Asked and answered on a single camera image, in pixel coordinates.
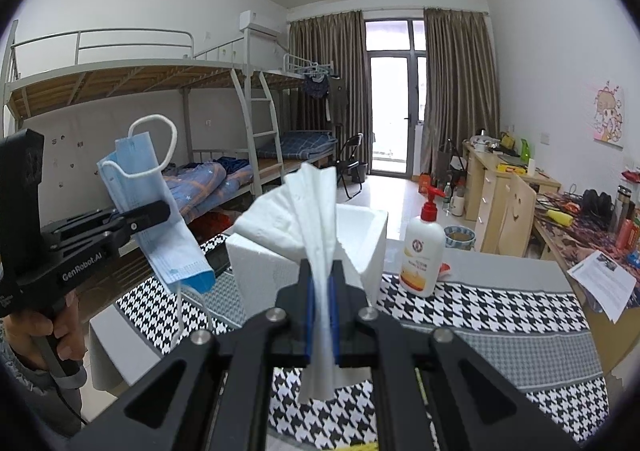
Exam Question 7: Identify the black headphones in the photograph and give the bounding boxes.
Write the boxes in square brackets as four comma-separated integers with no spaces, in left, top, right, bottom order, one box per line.
[582,190,615,218]

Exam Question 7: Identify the black folding chair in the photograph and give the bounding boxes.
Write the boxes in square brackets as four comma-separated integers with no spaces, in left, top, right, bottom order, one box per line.
[334,134,366,197]

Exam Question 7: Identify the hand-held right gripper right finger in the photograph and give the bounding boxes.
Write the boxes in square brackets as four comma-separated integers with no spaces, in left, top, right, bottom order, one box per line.
[330,261,583,451]

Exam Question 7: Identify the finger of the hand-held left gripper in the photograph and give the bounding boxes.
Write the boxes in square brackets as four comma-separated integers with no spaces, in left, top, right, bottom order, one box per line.
[60,201,171,262]
[50,210,132,243]

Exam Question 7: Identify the blue face mask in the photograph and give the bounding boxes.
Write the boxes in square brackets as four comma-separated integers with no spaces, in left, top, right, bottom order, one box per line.
[96,114,217,352]

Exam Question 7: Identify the red bag under bed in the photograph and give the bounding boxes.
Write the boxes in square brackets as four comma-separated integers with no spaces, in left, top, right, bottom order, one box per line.
[190,211,237,245]

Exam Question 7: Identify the white metal bed ladder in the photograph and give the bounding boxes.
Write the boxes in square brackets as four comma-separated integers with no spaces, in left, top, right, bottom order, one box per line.
[231,67,286,197]

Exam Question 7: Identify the brown cardboard box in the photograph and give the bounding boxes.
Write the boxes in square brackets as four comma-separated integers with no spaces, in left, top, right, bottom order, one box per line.
[570,276,640,384]

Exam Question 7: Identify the round patterned basin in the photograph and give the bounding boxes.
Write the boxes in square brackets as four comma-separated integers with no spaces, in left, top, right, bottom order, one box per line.
[444,226,475,251]

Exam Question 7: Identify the steel thermos bottle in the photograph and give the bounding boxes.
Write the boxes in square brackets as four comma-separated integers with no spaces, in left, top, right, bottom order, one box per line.
[616,185,633,232]

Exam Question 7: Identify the cardboard box with smiley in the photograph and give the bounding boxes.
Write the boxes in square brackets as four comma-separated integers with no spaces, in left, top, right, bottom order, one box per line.
[472,171,538,257]

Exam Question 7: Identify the glass balcony door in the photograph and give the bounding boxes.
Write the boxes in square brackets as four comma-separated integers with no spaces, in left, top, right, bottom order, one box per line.
[365,20,428,177]

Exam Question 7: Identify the houndstooth tablecloth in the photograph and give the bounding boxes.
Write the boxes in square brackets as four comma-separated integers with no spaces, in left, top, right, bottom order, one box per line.
[115,231,611,448]

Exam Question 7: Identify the red can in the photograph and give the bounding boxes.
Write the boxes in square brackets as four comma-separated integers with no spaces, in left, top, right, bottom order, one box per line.
[616,221,640,252]

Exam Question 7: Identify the white metal bunk bed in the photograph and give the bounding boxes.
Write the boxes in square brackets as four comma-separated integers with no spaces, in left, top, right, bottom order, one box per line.
[245,26,342,197]
[2,28,263,232]

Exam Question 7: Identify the white printed paper sheet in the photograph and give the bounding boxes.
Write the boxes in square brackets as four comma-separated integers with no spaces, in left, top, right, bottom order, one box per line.
[566,251,638,322]

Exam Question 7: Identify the white lotion pump bottle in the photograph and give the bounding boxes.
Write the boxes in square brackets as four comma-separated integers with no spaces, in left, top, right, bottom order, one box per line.
[399,184,447,298]

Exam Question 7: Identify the desk with patterned cloth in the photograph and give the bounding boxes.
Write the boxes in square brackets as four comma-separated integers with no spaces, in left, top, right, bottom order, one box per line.
[532,191,640,282]

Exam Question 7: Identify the white foam box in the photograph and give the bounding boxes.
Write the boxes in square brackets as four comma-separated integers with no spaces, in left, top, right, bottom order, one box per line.
[226,204,390,328]

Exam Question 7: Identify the wooden drawer cabinet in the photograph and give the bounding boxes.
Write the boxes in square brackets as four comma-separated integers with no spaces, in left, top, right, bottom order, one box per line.
[462,141,561,252]

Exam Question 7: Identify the person's left forearm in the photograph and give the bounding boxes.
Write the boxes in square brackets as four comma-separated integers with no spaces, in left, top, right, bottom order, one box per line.
[0,346,83,438]

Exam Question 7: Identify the white paper tissue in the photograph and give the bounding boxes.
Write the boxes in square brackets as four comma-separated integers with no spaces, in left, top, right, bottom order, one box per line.
[232,162,362,404]

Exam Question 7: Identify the person's left hand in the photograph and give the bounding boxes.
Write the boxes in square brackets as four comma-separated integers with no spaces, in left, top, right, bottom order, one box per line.
[2,295,85,372]

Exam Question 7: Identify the white air conditioner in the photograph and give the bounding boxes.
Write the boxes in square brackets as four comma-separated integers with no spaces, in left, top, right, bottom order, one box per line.
[239,10,282,37]

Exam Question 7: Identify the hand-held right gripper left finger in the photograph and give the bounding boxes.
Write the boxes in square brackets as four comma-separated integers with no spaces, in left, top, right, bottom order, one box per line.
[82,261,316,451]

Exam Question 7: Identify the cartoon wall poster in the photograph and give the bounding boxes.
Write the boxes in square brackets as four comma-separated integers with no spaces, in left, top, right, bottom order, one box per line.
[592,80,626,149]

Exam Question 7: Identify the brown curtain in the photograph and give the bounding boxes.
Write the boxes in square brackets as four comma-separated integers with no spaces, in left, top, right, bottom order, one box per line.
[289,11,368,177]
[422,7,501,177]

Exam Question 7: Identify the blue checked mattress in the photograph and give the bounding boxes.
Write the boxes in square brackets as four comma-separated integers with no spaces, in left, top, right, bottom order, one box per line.
[257,130,337,163]

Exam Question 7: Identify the dark hanging garment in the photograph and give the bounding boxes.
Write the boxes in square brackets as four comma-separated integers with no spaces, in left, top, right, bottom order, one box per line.
[301,74,348,124]

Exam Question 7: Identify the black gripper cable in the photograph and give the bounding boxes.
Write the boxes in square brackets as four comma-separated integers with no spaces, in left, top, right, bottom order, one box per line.
[54,378,85,428]

